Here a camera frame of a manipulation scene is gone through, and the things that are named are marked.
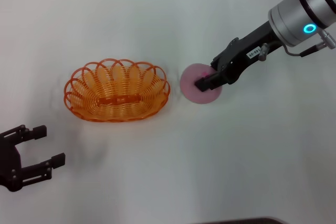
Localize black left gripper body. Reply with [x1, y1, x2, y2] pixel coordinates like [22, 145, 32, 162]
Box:
[0, 132, 23, 193]

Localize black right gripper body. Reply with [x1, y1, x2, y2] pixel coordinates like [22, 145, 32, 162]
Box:
[210, 20, 283, 86]

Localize pink peach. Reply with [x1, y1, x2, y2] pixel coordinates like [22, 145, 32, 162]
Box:
[180, 62, 223, 105]

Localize orange plastic wire basket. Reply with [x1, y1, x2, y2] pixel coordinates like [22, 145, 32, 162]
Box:
[64, 58, 171, 123]

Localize dark rounded robot base edge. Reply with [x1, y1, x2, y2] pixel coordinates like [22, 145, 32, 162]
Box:
[202, 216, 286, 224]

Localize silver plug on right gripper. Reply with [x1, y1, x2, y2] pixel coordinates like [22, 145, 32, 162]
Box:
[258, 43, 269, 61]

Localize grey right arm cable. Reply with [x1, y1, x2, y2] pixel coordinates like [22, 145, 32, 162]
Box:
[283, 30, 336, 58]

